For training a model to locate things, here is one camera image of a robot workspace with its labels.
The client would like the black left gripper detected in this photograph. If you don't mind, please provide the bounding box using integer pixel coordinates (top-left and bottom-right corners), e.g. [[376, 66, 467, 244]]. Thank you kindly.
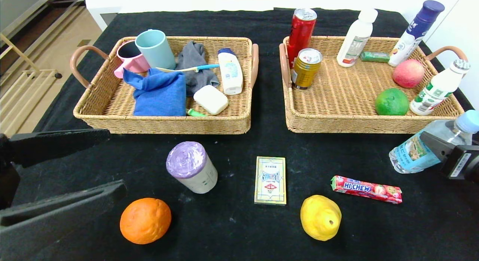
[[0, 128, 128, 261]]

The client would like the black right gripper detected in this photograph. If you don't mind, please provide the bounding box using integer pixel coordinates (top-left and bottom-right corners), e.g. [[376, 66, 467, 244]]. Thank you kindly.
[[419, 131, 479, 183]]

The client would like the clear water bottle blue cap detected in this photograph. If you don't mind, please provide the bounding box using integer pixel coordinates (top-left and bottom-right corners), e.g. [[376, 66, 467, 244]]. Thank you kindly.
[[388, 109, 479, 174]]

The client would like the red Hi-Chew candy pack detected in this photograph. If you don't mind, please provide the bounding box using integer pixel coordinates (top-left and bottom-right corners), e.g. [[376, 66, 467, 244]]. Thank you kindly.
[[331, 175, 403, 204]]

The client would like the yellow lemon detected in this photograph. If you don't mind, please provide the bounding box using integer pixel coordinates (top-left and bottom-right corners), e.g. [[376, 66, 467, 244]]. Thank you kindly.
[[300, 195, 342, 242]]

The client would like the wicker basket with toiletries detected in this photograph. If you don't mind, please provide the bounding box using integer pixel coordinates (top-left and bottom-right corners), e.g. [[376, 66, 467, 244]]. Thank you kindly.
[[70, 36, 259, 135]]

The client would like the wicker basket with food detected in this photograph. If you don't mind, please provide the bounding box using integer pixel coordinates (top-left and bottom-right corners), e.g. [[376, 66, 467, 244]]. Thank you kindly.
[[279, 36, 468, 134]]

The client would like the white yogurt bottle green label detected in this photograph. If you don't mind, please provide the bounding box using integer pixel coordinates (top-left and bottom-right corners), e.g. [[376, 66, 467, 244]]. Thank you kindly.
[[409, 59, 470, 116]]

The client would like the green citrus fruit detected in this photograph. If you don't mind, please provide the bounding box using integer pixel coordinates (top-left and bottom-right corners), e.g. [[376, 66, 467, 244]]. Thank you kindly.
[[375, 88, 409, 116]]

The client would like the red apple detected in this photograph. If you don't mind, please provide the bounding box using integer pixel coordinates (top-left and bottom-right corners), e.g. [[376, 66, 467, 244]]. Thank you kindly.
[[392, 59, 425, 89]]

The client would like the orange fruit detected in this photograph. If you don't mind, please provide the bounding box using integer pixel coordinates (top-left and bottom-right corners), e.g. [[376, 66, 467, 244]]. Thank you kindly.
[[120, 197, 172, 245]]

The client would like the beige wheeled rack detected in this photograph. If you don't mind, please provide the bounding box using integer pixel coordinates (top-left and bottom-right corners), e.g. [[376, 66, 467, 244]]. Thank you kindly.
[[0, 33, 63, 136]]

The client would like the green gum pack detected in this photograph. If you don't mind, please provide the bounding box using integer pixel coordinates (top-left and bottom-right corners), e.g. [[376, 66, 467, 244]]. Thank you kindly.
[[360, 51, 390, 63]]

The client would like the white bottle purple cap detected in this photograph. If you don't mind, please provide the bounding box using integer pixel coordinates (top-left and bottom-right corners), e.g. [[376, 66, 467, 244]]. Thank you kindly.
[[388, 0, 445, 67]]

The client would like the purple trash bag roll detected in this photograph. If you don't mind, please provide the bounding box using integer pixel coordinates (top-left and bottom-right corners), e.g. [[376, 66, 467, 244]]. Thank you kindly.
[[166, 141, 218, 194]]

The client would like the blue cloth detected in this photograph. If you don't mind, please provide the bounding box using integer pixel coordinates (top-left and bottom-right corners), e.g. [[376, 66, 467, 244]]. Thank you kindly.
[[123, 68, 187, 117]]

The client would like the pink plastic cup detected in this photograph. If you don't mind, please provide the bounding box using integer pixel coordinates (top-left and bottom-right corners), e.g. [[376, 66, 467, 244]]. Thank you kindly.
[[114, 40, 150, 79]]

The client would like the gold drink can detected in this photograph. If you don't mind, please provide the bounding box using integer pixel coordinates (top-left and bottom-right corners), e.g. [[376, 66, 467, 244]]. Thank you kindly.
[[291, 48, 323, 90]]

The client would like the playing card box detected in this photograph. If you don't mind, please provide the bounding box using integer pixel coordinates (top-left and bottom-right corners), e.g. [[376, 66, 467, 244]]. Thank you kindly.
[[254, 156, 287, 206]]

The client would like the light teal plastic cup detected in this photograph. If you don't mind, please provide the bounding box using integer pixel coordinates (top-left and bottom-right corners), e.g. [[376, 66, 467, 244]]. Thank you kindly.
[[135, 30, 176, 70]]

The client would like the red drink can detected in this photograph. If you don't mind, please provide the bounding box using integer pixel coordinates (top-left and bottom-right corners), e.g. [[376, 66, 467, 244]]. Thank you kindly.
[[286, 9, 318, 69]]

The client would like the white soap box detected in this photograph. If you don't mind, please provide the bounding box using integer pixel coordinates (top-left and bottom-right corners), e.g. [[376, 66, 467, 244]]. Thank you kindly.
[[193, 85, 229, 115]]

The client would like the grey cloth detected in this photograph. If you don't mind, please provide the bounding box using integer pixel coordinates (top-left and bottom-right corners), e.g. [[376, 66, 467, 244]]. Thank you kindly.
[[175, 41, 220, 97]]

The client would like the black tablecloth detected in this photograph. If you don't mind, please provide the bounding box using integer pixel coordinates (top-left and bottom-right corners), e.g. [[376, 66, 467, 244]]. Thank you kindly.
[[0, 7, 479, 261]]

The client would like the white and blue toothbrush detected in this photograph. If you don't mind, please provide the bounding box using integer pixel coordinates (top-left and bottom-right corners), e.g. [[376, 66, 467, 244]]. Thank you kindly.
[[155, 64, 220, 73]]

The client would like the white lotion bottle blue cap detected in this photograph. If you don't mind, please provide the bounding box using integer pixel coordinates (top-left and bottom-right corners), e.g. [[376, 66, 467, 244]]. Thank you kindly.
[[218, 48, 244, 95]]

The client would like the white table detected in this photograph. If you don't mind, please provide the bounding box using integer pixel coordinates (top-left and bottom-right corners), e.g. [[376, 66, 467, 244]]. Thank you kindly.
[[85, 0, 464, 32]]

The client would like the grey metal shelf frame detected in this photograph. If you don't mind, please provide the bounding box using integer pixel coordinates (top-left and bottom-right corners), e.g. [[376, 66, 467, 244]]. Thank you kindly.
[[0, 0, 86, 40]]

